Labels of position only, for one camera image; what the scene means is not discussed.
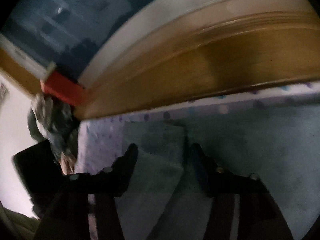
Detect dark patterned cloth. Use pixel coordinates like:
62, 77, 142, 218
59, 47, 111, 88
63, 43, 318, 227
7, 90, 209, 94
26, 92, 80, 175

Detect purple dotted bed blanket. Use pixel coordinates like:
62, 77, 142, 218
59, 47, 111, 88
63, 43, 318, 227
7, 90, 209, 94
74, 81, 320, 230

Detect red box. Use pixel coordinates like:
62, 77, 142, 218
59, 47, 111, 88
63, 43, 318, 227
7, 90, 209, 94
40, 70, 88, 107

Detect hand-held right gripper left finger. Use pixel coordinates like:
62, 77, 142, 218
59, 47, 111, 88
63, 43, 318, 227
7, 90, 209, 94
34, 143, 139, 240

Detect window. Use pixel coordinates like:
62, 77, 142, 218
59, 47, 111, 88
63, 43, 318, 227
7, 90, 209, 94
0, 0, 300, 88

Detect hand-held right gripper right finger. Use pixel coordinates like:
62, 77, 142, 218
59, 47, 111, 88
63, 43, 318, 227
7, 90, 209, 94
189, 142, 294, 240

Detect blue denim jeans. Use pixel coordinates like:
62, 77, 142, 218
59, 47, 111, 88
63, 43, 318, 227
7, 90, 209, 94
114, 104, 320, 240

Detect wooden window frame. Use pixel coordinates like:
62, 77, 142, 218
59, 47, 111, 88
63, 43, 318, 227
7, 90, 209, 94
0, 0, 320, 120

